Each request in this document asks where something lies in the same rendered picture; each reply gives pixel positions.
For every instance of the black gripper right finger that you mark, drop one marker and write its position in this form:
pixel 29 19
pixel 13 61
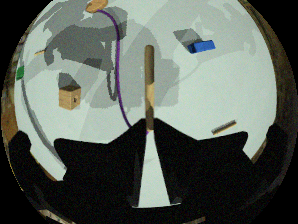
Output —
pixel 181 156

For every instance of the wooden block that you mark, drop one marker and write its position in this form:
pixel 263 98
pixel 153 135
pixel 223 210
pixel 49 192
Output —
pixel 69 97

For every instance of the small blue block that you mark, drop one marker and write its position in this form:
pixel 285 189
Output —
pixel 201 46

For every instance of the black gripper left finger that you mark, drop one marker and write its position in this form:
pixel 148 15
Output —
pixel 122 159

